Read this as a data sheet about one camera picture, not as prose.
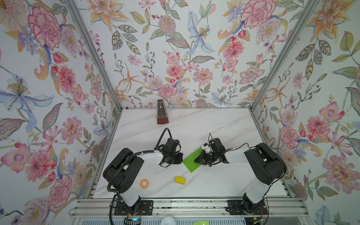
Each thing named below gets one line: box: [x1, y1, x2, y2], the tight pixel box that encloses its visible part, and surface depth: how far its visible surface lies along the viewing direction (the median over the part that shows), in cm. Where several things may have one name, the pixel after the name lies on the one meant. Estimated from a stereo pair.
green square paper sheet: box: [182, 146, 203, 173], surface depth 92 cm
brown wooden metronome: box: [157, 99, 169, 125], surface depth 108 cm
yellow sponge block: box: [174, 176, 187, 185], surface depth 84 cm
